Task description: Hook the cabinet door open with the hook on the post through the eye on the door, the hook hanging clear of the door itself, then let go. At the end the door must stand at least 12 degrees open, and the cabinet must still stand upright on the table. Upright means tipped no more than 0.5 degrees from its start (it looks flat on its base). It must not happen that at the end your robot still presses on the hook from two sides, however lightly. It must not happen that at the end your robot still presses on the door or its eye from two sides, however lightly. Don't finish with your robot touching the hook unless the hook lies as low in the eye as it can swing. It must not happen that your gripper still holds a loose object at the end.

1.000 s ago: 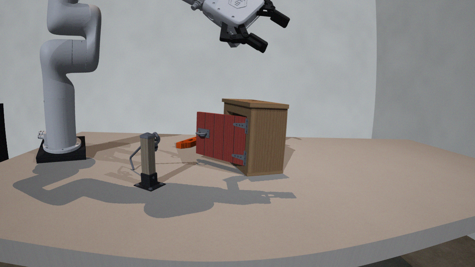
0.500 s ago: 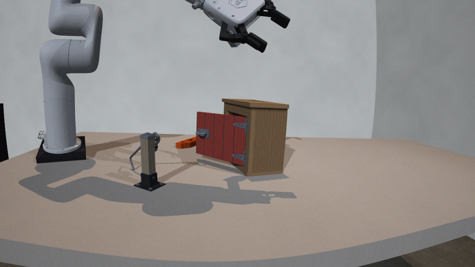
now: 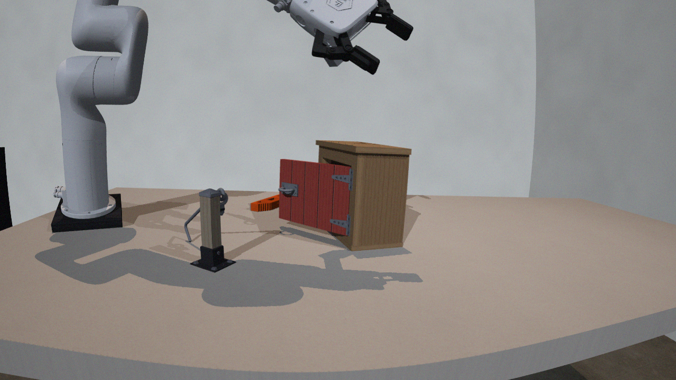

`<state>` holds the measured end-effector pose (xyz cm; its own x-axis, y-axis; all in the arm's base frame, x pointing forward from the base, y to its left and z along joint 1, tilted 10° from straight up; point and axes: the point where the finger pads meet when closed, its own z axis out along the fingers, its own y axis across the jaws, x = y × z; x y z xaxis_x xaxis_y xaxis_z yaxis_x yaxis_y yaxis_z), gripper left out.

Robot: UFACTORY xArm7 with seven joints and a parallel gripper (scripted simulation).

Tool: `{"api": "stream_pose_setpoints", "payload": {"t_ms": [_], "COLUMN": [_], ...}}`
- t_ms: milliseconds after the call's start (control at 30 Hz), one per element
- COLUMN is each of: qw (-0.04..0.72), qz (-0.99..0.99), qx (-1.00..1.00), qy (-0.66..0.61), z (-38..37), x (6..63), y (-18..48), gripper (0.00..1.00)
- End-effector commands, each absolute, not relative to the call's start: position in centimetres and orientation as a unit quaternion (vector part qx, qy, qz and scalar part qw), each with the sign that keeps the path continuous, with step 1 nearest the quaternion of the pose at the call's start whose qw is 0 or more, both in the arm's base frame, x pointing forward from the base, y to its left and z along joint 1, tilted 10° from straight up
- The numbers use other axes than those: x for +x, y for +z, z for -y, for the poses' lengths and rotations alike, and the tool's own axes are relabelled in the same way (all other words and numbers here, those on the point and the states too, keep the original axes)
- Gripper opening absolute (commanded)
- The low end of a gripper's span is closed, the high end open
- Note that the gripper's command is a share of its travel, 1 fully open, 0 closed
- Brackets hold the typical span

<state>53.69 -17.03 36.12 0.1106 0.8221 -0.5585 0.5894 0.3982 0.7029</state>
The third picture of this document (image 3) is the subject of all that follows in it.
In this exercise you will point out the brown wooden cabinet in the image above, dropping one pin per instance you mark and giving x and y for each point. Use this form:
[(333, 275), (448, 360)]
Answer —
[(357, 191)]

